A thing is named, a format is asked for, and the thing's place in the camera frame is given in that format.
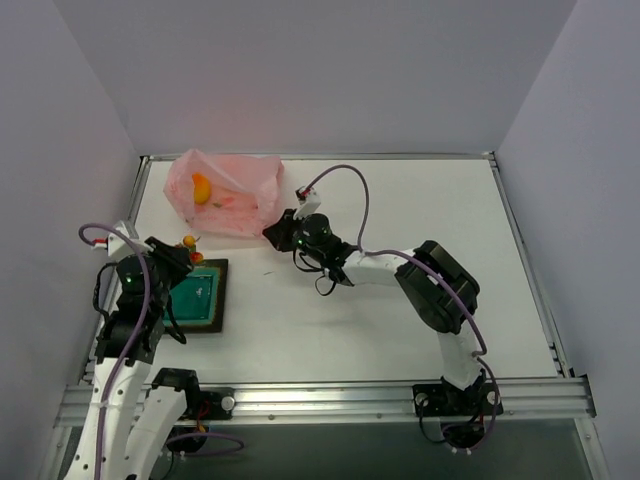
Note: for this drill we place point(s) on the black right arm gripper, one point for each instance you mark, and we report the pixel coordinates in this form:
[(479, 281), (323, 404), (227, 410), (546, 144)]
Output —
[(284, 230)]

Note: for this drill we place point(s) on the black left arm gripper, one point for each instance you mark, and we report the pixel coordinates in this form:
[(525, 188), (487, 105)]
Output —
[(170, 255)]

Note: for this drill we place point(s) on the red orange fake fruit bunch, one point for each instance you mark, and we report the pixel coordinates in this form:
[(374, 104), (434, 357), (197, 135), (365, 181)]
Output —
[(189, 242)]

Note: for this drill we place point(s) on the pink plastic bag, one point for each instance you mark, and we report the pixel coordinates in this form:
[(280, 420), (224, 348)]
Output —
[(246, 192)]

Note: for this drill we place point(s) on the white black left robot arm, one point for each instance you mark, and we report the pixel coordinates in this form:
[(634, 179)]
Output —
[(126, 427)]

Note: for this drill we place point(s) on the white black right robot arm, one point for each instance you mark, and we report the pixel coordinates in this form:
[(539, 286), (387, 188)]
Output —
[(443, 294)]

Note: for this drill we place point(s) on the green square ceramic plate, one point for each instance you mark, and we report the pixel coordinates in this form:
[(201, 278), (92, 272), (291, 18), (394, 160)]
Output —
[(198, 302)]

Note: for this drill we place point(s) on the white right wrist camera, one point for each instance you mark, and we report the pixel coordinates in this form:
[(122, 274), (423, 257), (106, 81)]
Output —
[(309, 201)]

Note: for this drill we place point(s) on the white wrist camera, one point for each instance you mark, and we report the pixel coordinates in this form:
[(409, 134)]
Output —
[(309, 201), (120, 240)]

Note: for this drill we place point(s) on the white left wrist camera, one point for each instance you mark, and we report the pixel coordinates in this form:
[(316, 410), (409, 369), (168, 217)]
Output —
[(120, 240)]

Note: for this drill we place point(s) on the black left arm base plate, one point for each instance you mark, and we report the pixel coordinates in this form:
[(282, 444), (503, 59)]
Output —
[(215, 405)]

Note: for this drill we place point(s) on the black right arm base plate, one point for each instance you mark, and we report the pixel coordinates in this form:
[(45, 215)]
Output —
[(444, 400)]

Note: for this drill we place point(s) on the aluminium front rail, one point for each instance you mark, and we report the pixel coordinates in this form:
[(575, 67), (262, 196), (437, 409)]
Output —
[(393, 401)]

